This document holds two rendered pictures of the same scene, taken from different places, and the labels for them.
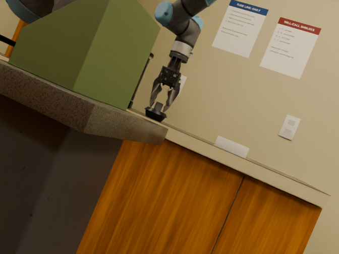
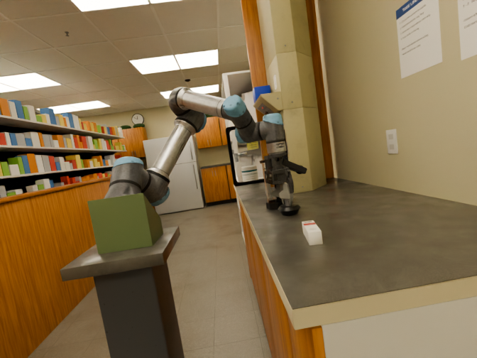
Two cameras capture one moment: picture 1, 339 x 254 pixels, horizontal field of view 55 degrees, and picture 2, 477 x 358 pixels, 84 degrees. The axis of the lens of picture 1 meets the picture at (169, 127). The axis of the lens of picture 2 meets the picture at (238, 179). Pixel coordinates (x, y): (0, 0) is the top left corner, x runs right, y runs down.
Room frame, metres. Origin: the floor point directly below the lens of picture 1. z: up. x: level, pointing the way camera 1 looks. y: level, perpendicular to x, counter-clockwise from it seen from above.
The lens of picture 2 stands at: (0.68, -0.86, 1.22)
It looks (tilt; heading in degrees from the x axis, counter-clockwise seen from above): 6 degrees down; 70
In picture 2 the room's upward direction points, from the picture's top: 8 degrees counter-clockwise
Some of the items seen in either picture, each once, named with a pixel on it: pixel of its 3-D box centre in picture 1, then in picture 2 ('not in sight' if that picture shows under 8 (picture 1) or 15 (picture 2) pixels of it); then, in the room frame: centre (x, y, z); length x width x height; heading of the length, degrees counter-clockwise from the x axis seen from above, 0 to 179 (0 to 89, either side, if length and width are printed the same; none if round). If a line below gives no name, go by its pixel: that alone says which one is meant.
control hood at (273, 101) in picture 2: not in sight; (266, 107); (1.47, 0.60, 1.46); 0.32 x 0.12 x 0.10; 73
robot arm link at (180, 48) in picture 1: (181, 51); (277, 148); (1.21, 0.07, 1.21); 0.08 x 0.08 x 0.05
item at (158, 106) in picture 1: (156, 111); (288, 205); (1.23, 0.07, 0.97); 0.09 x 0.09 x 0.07
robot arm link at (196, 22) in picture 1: (188, 30); (272, 128); (1.20, 0.07, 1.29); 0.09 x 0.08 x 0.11; 134
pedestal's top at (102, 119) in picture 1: (64, 98); (130, 248); (0.61, 0.20, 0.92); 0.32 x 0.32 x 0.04; 72
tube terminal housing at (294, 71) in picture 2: not in sight; (298, 125); (1.65, 0.54, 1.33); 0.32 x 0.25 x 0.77; 73
